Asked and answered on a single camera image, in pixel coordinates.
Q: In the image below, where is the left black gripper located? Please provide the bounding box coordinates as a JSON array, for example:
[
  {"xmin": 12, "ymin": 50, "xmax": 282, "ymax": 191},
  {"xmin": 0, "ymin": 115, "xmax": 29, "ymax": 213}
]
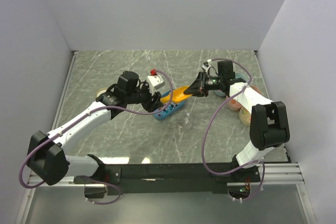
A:
[{"xmin": 126, "ymin": 81, "xmax": 164, "ymax": 112}]

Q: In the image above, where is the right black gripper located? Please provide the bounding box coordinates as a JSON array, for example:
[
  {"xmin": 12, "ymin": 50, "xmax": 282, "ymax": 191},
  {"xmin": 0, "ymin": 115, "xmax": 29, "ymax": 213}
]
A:
[{"xmin": 184, "ymin": 71, "xmax": 223, "ymax": 98}]

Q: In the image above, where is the yellow plastic scoop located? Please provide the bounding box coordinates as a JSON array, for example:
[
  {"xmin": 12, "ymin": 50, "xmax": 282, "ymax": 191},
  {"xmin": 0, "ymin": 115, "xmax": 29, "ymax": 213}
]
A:
[{"xmin": 160, "ymin": 86, "xmax": 192, "ymax": 103}]

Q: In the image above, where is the blue lollipop tray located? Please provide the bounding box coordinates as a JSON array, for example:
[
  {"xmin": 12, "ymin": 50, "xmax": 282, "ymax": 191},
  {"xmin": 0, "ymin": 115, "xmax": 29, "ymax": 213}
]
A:
[{"xmin": 153, "ymin": 101, "xmax": 185, "ymax": 120}]

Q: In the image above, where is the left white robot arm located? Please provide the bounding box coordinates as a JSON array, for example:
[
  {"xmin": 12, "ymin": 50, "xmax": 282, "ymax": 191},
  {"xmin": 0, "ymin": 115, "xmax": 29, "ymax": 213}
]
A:
[{"xmin": 26, "ymin": 71, "xmax": 165, "ymax": 186}]

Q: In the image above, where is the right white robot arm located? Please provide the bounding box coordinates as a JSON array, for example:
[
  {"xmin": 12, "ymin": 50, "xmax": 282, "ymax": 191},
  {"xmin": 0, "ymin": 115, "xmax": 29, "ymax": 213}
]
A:
[{"xmin": 183, "ymin": 58, "xmax": 290, "ymax": 182}]

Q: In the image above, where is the light blue star candy tray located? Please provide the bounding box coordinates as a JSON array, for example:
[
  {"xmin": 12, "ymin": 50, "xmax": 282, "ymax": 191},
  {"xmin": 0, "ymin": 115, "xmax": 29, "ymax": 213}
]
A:
[{"xmin": 214, "ymin": 72, "xmax": 247, "ymax": 98}]

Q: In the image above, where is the beige round jar lid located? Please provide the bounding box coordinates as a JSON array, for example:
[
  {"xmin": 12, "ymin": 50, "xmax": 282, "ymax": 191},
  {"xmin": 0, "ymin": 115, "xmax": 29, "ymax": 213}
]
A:
[{"xmin": 96, "ymin": 89, "xmax": 107, "ymax": 98}]

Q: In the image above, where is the clear plastic jar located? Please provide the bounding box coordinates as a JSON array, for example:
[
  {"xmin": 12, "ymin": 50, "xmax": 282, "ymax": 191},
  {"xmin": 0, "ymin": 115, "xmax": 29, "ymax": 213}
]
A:
[{"xmin": 178, "ymin": 113, "xmax": 193, "ymax": 131}]

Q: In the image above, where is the pink lollipop tray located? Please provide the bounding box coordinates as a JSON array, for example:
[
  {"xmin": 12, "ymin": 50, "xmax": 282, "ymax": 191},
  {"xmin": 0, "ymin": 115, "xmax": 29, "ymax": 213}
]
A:
[{"xmin": 227, "ymin": 86, "xmax": 262, "ymax": 111}]

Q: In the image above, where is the beige gummy candy tray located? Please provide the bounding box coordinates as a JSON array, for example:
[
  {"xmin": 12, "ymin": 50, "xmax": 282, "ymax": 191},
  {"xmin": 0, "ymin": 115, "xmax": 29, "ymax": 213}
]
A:
[{"xmin": 239, "ymin": 107, "xmax": 251, "ymax": 127}]

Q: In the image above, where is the black base beam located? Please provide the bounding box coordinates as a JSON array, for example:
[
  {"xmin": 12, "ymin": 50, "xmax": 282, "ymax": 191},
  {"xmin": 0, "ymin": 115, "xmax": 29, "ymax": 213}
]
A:
[{"xmin": 74, "ymin": 163, "xmax": 260, "ymax": 194}]

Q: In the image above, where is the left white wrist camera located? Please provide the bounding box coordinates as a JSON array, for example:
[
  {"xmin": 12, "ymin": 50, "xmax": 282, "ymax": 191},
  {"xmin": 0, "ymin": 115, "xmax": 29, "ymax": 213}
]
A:
[{"xmin": 146, "ymin": 69, "xmax": 165, "ymax": 93}]

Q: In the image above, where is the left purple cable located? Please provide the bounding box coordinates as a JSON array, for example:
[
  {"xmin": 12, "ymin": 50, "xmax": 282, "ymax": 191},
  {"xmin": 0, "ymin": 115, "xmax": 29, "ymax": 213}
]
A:
[{"xmin": 18, "ymin": 69, "xmax": 174, "ymax": 206}]

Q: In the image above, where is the purple cable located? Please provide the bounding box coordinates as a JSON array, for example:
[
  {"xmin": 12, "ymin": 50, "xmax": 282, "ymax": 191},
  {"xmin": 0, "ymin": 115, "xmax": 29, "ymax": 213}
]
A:
[
  {"xmin": 18, "ymin": 69, "xmax": 174, "ymax": 206},
  {"xmin": 203, "ymin": 58, "xmax": 266, "ymax": 203}
]

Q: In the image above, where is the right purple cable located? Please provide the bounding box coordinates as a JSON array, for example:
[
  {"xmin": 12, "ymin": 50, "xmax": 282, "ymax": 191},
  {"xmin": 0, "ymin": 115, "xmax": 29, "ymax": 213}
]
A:
[{"xmin": 203, "ymin": 58, "xmax": 266, "ymax": 203}]

